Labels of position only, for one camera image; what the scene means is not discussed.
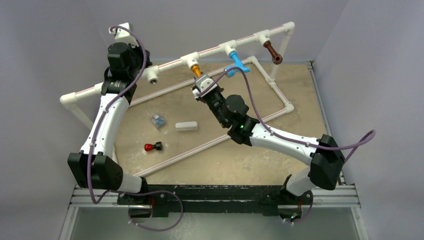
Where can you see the brown water faucet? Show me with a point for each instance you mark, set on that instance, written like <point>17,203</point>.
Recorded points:
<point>276,57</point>

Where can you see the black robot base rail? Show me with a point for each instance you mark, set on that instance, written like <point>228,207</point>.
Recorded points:
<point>267,200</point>

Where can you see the blue water faucet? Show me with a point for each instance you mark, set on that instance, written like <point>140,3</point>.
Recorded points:
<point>236,63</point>

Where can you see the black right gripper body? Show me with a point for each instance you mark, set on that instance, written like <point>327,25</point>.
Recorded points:
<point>215,103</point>

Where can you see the orange water faucet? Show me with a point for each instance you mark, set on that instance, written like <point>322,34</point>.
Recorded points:
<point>196,70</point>

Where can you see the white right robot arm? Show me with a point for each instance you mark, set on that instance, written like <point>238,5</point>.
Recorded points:
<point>321,155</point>

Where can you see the white plastic case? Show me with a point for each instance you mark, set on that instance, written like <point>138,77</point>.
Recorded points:
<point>186,126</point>

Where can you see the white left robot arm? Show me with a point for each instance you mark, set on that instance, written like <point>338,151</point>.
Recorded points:
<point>93,166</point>

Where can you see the red black faucet piece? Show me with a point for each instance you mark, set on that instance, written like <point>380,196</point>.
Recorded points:
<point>158,146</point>

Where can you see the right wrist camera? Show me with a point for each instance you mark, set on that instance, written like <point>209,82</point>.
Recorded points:
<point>203,85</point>

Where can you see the clear bag blue parts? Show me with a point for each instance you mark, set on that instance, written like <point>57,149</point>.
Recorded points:
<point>158,120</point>

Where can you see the white PVC pipe frame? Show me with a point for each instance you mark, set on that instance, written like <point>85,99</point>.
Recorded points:
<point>207,145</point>

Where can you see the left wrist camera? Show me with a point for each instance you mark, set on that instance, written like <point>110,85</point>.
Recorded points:
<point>123,36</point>

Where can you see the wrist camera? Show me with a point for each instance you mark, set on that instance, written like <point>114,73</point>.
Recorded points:
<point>123,36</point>
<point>203,85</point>

